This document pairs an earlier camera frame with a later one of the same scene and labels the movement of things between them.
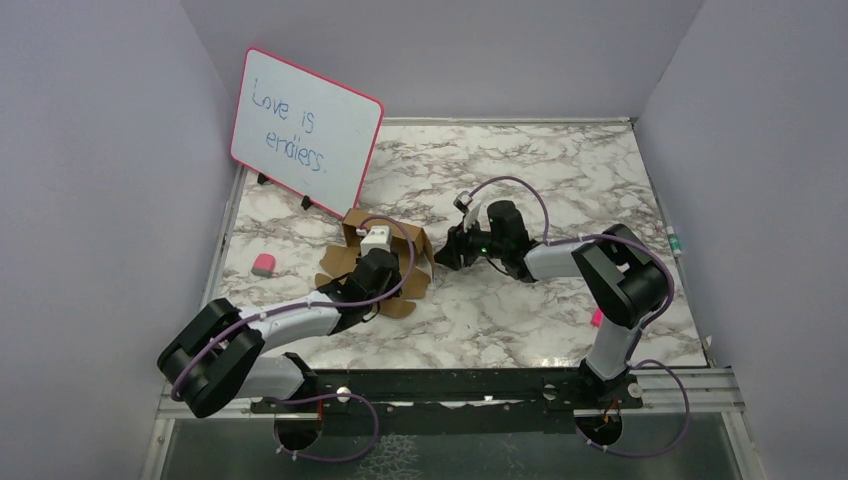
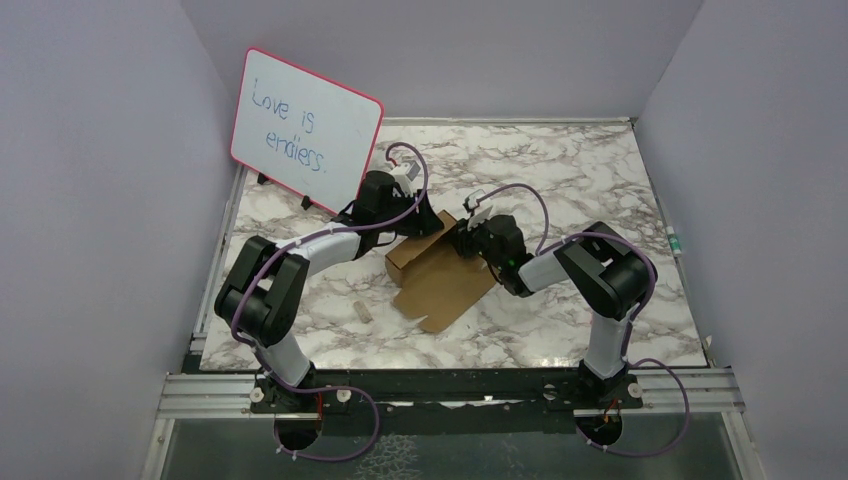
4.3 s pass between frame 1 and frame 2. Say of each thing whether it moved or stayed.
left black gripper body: moved
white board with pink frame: stayed
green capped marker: stayed
